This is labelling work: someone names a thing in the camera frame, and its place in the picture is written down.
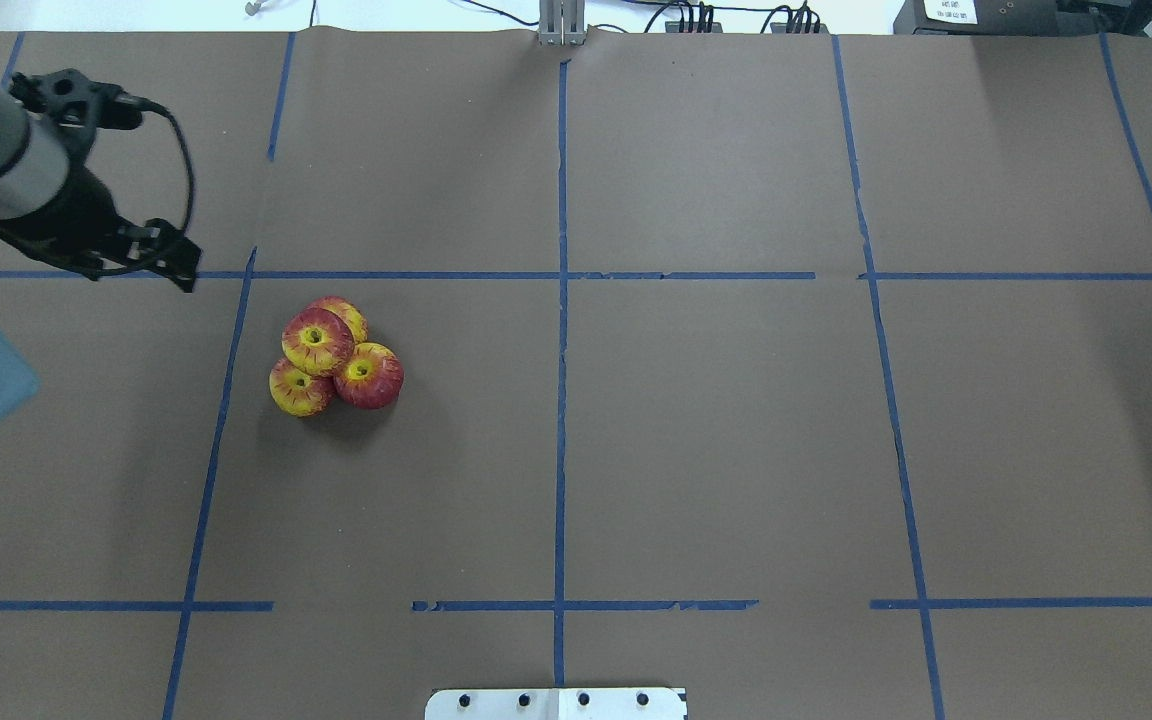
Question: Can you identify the red apple back right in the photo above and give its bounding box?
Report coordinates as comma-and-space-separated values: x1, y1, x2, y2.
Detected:
332, 342, 404, 410

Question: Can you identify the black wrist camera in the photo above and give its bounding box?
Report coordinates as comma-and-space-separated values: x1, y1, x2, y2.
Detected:
8, 68, 162, 131

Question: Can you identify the black box on desk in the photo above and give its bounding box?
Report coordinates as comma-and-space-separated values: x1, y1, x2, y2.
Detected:
892, 1, 1102, 37

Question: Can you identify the red apple back left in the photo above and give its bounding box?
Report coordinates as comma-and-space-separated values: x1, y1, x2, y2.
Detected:
306, 295, 369, 344

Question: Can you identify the red yellow carried apple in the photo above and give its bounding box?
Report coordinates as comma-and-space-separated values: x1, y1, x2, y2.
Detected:
280, 306, 356, 377

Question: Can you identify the white mounting plate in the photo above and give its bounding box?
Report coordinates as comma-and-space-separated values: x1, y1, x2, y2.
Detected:
424, 687, 689, 719

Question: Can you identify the red yellow front apple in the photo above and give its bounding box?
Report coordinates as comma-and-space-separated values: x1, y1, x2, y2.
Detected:
268, 357, 338, 418

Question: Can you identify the aluminium frame post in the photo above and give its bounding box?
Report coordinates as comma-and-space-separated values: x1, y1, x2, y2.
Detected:
536, 0, 588, 47

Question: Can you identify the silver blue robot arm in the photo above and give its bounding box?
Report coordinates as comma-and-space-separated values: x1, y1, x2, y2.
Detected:
0, 69, 202, 420

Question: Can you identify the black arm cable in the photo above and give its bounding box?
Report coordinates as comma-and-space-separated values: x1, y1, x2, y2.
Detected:
0, 100, 199, 276

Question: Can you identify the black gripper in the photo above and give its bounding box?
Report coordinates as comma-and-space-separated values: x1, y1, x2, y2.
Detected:
12, 165, 202, 293

